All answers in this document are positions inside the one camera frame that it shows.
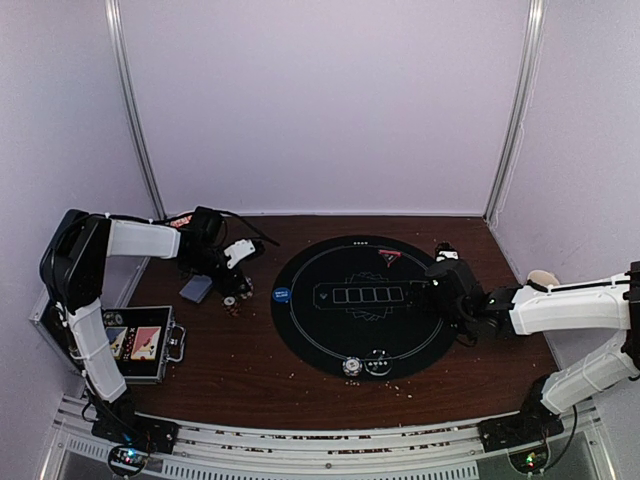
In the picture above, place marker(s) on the round black poker mat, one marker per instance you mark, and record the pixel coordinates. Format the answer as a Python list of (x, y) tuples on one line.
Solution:
[(346, 302)]

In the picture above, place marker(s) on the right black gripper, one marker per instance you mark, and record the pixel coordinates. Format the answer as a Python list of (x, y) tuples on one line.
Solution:
[(425, 289)]

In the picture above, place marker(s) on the chips in case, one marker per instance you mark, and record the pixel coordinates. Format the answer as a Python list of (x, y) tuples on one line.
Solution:
[(112, 318)]

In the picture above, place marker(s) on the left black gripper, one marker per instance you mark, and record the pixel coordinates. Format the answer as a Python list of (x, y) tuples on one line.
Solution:
[(228, 284)]

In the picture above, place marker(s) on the red black all-in triangle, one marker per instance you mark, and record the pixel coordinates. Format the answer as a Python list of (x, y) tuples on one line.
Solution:
[(390, 256)]

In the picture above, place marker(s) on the blue white chip stack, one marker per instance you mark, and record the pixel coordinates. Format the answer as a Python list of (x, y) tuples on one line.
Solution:
[(352, 366)]

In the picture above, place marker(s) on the red white patterned bowl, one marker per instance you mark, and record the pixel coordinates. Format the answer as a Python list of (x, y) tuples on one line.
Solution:
[(178, 223)]

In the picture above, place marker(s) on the right aluminium frame post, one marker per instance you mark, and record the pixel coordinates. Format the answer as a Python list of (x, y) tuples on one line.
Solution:
[(523, 89)]

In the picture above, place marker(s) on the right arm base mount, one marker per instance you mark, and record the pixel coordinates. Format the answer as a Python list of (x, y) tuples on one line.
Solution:
[(516, 430)]

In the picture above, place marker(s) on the blue small blind button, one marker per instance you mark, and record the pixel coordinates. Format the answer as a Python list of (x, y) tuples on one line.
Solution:
[(281, 295)]

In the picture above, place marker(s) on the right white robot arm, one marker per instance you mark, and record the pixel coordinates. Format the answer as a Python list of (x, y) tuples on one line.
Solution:
[(610, 303)]

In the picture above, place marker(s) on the left aluminium frame post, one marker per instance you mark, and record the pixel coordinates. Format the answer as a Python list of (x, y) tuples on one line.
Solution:
[(117, 35)]

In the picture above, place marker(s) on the aluminium frame post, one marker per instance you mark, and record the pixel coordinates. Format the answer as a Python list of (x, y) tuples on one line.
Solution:
[(117, 35), (523, 89)]

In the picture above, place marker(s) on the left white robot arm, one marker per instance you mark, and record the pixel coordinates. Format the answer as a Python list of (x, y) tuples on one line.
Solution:
[(73, 269)]

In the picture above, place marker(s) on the red black chip stack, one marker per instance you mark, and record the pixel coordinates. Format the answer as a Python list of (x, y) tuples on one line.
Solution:
[(231, 306)]

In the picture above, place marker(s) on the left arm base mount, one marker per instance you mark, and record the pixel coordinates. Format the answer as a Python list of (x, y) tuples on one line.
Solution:
[(144, 434)]

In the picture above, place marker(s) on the white green paper cup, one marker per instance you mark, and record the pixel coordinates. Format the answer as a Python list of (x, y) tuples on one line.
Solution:
[(543, 278)]

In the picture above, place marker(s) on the aluminium poker case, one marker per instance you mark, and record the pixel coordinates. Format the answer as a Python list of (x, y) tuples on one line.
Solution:
[(171, 346)]

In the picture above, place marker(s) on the red card box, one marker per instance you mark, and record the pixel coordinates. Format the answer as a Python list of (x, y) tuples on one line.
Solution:
[(145, 346)]

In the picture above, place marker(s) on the aluminium front rail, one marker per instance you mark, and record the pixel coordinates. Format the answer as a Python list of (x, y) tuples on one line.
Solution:
[(451, 450)]

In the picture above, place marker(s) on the blue card deck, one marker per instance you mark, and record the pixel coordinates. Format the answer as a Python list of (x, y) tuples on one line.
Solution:
[(196, 289)]

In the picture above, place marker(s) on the yellow blue card box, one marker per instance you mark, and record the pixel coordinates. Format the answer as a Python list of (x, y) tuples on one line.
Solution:
[(116, 337)]

